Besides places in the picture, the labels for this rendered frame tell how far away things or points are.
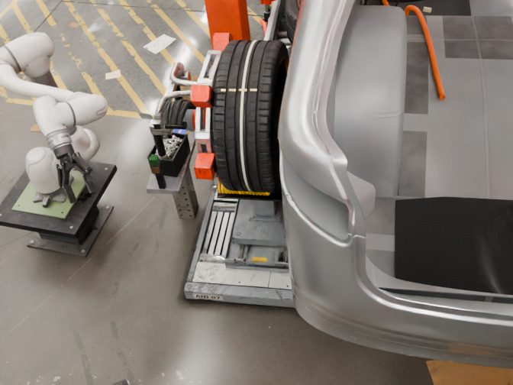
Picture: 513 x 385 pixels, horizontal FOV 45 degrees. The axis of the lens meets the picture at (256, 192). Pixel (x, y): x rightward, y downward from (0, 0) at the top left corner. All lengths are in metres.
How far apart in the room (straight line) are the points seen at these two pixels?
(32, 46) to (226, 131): 1.02
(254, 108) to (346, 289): 0.97
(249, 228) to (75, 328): 1.00
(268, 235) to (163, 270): 0.61
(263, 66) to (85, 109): 0.73
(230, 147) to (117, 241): 1.26
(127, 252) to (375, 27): 1.85
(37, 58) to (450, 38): 1.83
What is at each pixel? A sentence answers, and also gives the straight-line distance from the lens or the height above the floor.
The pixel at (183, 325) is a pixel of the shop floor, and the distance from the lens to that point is 3.16.
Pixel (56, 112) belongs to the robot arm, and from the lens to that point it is 2.56.
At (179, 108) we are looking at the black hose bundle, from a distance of 2.61.
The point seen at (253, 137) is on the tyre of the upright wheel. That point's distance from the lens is 2.47.
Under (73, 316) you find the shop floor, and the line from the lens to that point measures 3.35.
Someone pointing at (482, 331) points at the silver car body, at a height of 1.14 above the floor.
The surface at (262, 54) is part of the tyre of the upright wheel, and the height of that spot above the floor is 1.18.
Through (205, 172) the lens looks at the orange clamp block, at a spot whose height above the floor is 0.86.
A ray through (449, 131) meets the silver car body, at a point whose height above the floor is 0.99.
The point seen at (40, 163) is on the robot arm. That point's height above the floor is 0.56.
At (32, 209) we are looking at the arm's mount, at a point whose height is 0.31.
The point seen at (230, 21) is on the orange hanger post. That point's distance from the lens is 2.99.
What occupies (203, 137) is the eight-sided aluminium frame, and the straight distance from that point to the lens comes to 2.56.
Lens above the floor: 2.66
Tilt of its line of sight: 47 degrees down
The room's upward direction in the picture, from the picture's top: 8 degrees counter-clockwise
